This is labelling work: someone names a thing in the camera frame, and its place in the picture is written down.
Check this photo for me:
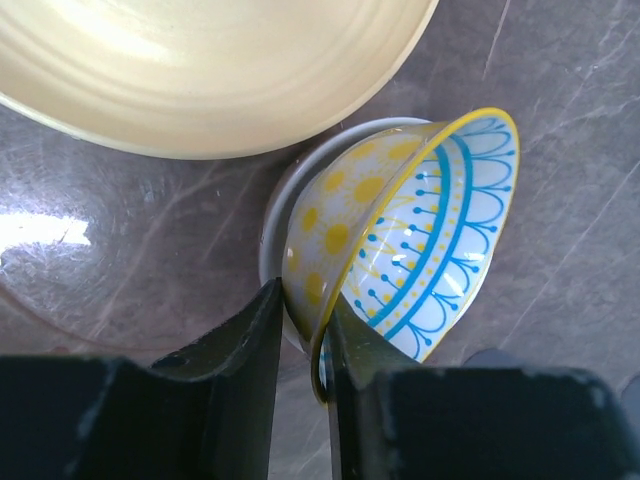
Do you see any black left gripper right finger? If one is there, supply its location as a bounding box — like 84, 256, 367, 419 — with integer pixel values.
326, 304, 639, 479

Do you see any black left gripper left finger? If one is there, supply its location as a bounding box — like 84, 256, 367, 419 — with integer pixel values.
1, 279, 283, 479

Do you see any plain white ceramic bowl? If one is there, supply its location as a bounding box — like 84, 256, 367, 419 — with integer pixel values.
258, 117, 431, 351

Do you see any yellow blue sun bowl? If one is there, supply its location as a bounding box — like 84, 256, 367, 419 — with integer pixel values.
281, 107, 521, 403

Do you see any tan bottom plate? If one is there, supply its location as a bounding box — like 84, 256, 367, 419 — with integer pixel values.
1, 1, 436, 160

